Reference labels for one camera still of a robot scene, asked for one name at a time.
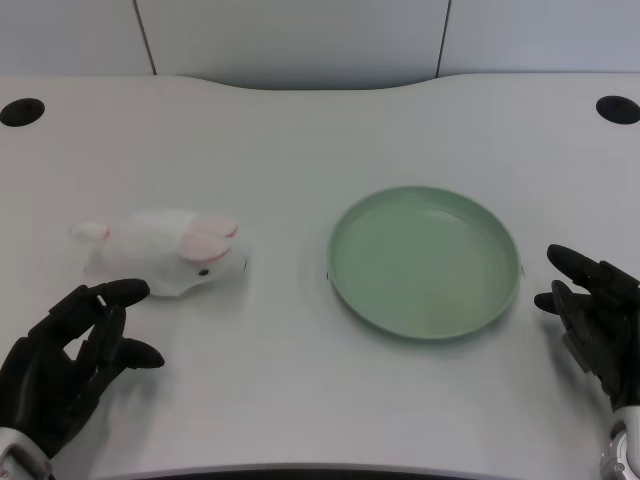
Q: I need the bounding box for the white pink-eared rabbit doll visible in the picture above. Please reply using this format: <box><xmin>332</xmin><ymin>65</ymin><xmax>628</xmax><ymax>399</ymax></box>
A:
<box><xmin>68</xmin><ymin>210</ymin><xmax>251</xmax><ymax>299</ymax></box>

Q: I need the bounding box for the green round plate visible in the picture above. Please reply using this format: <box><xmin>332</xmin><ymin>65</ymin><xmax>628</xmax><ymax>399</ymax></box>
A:
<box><xmin>325</xmin><ymin>185</ymin><xmax>525</xmax><ymax>342</ymax></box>

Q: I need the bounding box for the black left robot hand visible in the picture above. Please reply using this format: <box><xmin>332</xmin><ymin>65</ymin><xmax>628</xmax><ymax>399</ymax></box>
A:
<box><xmin>0</xmin><ymin>278</ymin><xmax>166</xmax><ymax>460</ymax></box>

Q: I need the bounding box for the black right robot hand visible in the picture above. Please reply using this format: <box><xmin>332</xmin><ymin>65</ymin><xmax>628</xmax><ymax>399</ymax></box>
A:
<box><xmin>533</xmin><ymin>243</ymin><xmax>640</xmax><ymax>414</ymax></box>

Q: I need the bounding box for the black round cable grommet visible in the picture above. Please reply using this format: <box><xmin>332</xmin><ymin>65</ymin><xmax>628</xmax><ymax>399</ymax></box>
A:
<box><xmin>0</xmin><ymin>98</ymin><xmax>46</xmax><ymax>128</ymax></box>
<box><xmin>595</xmin><ymin>95</ymin><xmax>640</xmax><ymax>126</ymax></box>

